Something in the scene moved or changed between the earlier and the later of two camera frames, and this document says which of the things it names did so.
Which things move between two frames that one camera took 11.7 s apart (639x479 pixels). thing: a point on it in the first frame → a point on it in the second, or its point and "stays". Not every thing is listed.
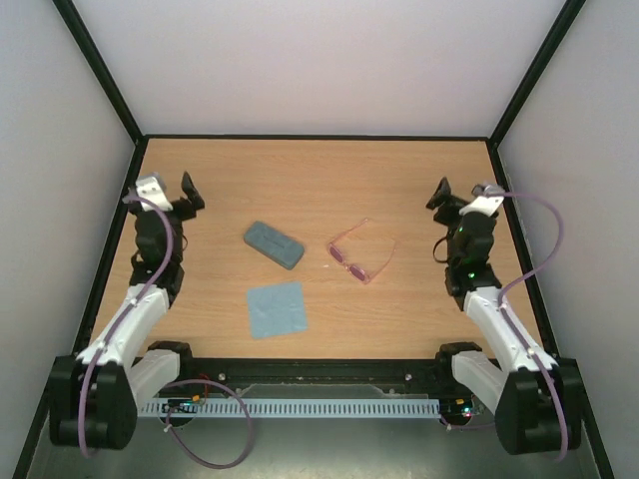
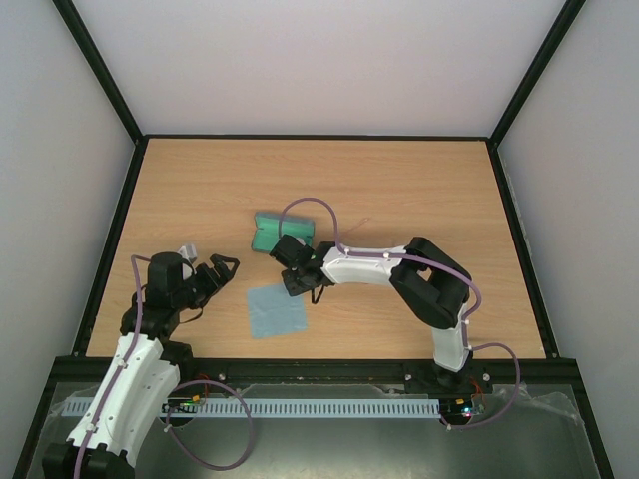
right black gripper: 453,210 → 292,262
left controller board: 181,405 stays
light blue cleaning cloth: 277,309 stays
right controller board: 456,409 stays
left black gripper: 197,200 → 222,269
